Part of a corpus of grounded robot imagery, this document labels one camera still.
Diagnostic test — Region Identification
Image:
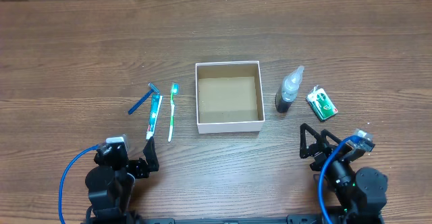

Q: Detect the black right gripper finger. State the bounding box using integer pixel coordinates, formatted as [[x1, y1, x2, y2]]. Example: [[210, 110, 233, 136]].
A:
[[300, 123, 321, 159], [320, 129, 342, 150]]

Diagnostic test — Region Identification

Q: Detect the green soap packet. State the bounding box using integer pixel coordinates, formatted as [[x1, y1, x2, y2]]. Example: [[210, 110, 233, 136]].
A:
[[306, 85, 338, 121]]

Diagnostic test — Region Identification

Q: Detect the clear bottle with dark liquid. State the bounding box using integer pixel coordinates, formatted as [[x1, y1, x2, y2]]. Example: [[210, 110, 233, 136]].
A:
[[275, 65, 304, 113]]

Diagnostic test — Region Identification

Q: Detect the blue disposable razor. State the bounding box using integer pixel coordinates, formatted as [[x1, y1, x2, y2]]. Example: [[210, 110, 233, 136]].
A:
[[128, 82, 160, 115]]

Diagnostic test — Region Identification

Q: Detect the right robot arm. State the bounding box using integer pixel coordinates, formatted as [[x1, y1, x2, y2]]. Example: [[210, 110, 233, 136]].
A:
[[289, 123, 388, 223]]

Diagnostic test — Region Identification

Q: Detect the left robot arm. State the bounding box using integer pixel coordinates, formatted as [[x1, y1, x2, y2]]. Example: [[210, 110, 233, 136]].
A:
[[85, 135, 159, 224]]

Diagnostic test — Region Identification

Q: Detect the teal toothpaste tube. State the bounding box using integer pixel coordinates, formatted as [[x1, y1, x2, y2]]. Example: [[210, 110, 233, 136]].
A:
[[146, 94, 163, 140]]

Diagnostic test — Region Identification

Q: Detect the green white toothbrush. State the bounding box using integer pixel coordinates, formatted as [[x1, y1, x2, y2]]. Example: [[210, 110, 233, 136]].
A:
[[168, 83, 179, 142]]

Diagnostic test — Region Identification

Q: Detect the white cardboard box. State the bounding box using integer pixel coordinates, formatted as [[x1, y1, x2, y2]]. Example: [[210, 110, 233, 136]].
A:
[[195, 61, 265, 134]]

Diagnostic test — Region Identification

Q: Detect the left blue cable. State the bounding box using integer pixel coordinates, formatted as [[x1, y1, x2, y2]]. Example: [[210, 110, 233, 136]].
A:
[[58, 144, 102, 224]]

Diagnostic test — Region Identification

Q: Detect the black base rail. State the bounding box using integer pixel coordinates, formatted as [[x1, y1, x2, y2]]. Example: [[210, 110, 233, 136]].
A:
[[135, 214, 325, 224]]

